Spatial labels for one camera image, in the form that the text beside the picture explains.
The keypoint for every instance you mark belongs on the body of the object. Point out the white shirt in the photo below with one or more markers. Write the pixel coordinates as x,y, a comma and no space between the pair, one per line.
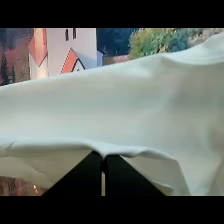
116,110

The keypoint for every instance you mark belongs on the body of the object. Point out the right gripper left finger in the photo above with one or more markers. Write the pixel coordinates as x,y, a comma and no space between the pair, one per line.
81,180

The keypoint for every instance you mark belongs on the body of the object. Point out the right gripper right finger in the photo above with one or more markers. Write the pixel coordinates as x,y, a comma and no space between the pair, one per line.
128,180

